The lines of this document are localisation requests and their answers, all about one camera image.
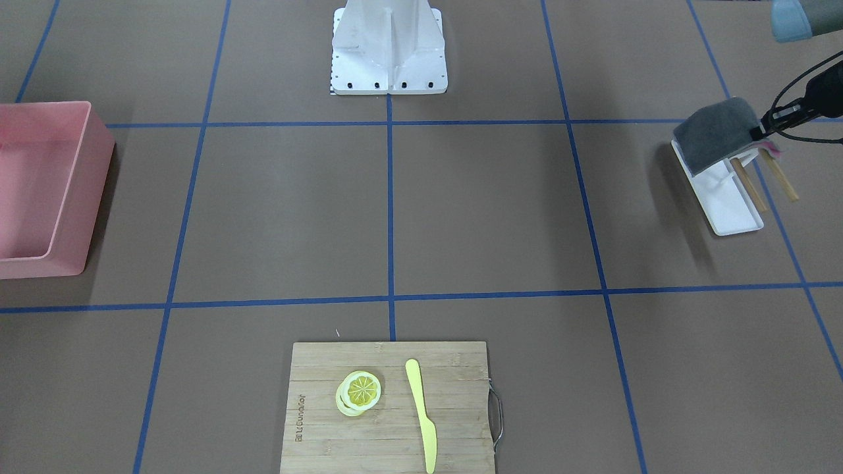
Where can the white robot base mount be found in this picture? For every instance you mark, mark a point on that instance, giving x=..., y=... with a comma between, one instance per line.
x=388, y=47

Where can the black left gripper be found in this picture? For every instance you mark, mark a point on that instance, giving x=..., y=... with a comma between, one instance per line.
x=826, y=91

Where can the bamboo cutting board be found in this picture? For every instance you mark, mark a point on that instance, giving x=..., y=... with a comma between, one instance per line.
x=387, y=438

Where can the white rack tray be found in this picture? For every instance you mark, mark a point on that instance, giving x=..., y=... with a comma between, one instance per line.
x=724, y=200

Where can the yellow lemon slice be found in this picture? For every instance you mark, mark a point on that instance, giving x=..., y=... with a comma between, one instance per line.
x=357, y=393

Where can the grey wiping cloth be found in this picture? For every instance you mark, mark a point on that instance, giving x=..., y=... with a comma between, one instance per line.
x=718, y=132

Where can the wooden rack rod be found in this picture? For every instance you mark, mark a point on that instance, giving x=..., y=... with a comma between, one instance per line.
x=753, y=194
x=777, y=170

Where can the yellow plastic knife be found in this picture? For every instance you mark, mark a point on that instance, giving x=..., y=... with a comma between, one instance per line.
x=428, y=429

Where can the pink plastic bin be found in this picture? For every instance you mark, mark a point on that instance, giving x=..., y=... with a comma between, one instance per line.
x=54, y=163

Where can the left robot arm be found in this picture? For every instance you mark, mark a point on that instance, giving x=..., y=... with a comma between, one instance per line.
x=803, y=20

